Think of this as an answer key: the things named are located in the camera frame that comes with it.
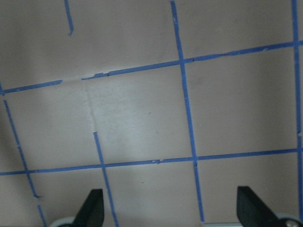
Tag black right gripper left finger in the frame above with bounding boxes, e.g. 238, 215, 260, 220
72, 189, 105, 227

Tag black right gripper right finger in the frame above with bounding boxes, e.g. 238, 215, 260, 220
236, 186, 282, 227

